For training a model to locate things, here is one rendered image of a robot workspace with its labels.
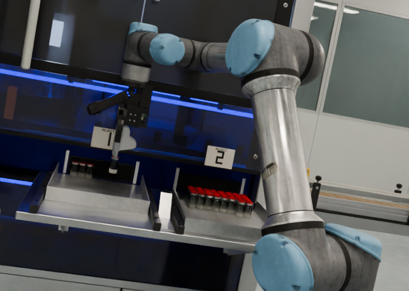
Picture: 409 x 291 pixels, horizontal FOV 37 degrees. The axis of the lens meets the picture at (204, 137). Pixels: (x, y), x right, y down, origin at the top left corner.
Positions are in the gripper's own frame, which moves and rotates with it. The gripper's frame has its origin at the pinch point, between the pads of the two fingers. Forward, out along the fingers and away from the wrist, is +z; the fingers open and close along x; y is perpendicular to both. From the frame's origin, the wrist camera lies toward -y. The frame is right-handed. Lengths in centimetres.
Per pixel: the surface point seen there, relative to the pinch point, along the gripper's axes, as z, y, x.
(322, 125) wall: 8, 233, 475
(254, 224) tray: 12.1, 40.7, -5.2
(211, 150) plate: -3.5, 28.9, 15.0
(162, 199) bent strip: 8.2, 14.0, -10.1
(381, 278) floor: 100, 218, 248
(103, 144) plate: 0.2, -2.9, 15.1
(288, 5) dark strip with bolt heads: -50, 43, 15
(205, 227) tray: 10.7, 23.9, -22.3
